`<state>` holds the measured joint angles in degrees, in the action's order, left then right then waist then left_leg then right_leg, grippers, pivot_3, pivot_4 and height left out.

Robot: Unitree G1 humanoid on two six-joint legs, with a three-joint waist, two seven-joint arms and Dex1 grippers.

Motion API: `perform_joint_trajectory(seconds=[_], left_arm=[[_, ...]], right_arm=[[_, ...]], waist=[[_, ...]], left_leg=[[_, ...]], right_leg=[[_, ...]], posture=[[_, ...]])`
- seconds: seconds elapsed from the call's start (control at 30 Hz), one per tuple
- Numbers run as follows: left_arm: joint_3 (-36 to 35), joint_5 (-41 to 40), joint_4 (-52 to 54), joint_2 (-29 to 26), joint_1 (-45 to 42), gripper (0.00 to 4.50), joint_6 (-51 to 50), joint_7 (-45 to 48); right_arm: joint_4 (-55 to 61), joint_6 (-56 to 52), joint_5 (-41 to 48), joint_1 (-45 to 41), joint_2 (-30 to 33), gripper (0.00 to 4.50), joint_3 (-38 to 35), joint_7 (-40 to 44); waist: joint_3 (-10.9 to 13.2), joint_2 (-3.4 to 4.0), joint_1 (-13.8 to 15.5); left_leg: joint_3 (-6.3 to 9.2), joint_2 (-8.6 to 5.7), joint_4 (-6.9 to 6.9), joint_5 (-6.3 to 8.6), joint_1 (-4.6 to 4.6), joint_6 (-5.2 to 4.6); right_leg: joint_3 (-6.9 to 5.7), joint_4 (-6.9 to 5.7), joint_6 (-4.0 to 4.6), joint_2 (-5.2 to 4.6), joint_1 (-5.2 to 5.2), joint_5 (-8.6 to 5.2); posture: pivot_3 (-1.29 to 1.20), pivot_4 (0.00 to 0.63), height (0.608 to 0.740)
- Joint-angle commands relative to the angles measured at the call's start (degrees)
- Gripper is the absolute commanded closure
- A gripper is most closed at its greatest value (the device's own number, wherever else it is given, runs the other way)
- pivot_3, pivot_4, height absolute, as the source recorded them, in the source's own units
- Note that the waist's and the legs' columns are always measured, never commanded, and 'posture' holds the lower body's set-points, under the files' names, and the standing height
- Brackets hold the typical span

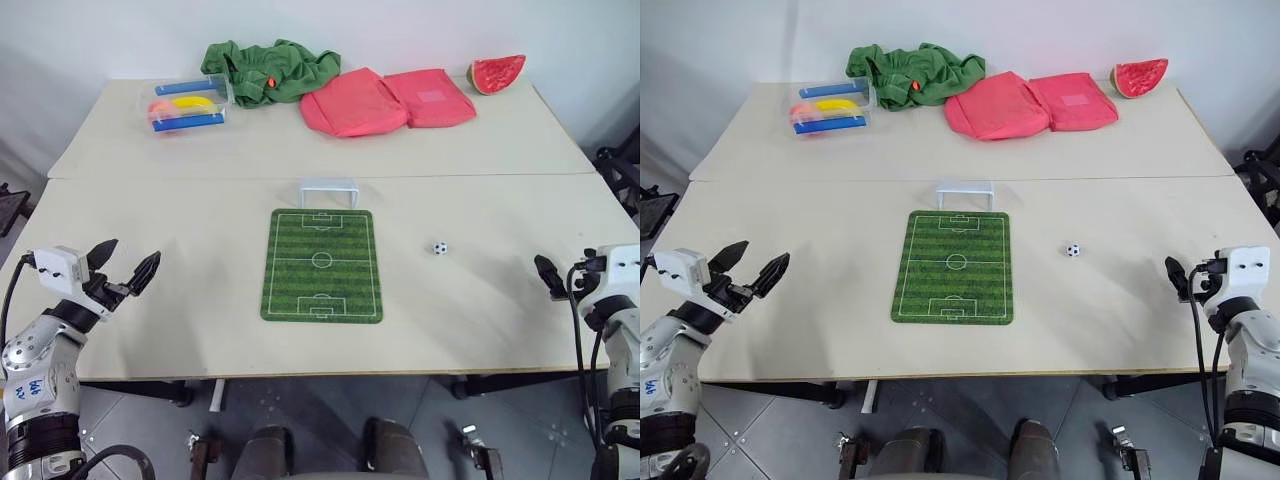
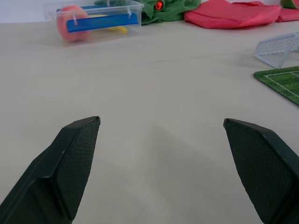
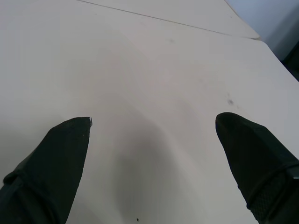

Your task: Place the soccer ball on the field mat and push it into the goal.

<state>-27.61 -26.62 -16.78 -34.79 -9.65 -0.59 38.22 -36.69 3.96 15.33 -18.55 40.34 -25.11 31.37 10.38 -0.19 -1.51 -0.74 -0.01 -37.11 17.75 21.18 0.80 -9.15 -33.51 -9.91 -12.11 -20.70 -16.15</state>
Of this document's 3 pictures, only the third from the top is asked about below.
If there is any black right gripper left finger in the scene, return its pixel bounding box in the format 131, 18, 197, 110
0, 116, 93, 224

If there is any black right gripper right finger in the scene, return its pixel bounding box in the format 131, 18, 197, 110
215, 112, 299, 224

